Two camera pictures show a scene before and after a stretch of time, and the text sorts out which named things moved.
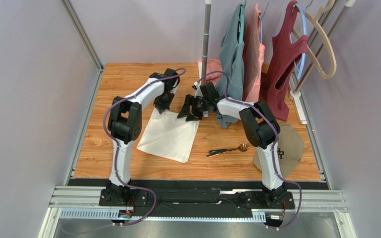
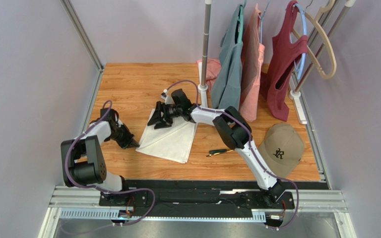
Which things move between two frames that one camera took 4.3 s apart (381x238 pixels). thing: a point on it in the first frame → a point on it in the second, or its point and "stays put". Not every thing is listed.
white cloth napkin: x=167 y=136 stays put
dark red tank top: x=285 y=53 stays put
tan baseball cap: x=290 y=148 stays put
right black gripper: x=195 y=105 → x=163 y=113
